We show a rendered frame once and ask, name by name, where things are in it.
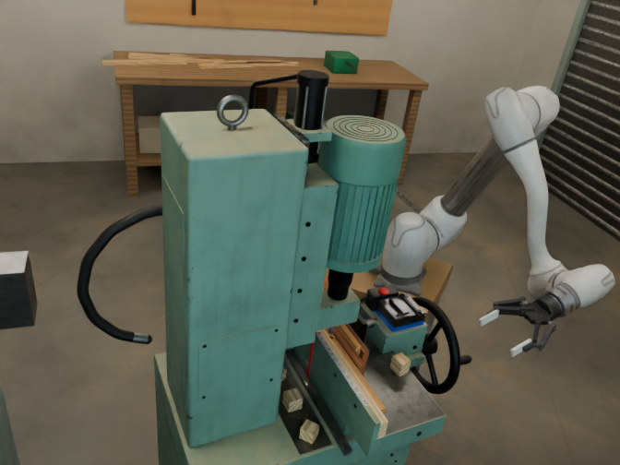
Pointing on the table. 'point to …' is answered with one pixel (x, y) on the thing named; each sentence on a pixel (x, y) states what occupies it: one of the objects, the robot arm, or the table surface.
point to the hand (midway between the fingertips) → (497, 336)
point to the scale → (342, 370)
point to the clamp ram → (363, 326)
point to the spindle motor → (361, 187)
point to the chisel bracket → (338, 310)
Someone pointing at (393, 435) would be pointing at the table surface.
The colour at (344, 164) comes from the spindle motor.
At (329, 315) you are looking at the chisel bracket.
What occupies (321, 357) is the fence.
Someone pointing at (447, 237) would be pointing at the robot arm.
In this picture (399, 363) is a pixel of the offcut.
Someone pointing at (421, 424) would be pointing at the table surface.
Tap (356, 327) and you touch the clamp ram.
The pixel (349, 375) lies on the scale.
